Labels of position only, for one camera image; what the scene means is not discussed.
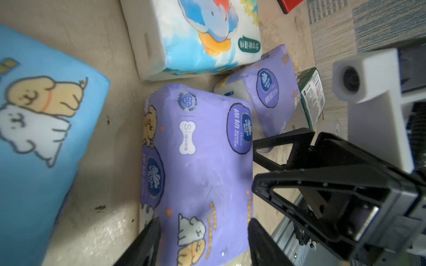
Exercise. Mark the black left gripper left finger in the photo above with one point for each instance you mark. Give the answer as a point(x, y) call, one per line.
point(144, 249)

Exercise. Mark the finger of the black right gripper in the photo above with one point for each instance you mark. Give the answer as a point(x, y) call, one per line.
point(287, 151)
point(283, 186)

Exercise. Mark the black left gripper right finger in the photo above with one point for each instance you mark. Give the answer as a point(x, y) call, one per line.
point(263, 249)

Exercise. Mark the green white box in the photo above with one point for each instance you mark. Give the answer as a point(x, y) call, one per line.
point(312, 95)

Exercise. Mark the purple tissue pack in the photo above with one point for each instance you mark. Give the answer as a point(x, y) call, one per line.
point(270, 86)
point(197, 173)

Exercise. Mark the white cartoon tissue pack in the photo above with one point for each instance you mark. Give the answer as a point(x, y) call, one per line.
point(185, 38)

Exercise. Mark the light blue tissue pack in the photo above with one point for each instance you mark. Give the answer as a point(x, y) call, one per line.
point(50, 105)

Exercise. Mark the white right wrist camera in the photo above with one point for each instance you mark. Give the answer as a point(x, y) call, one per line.
point(386, 95)

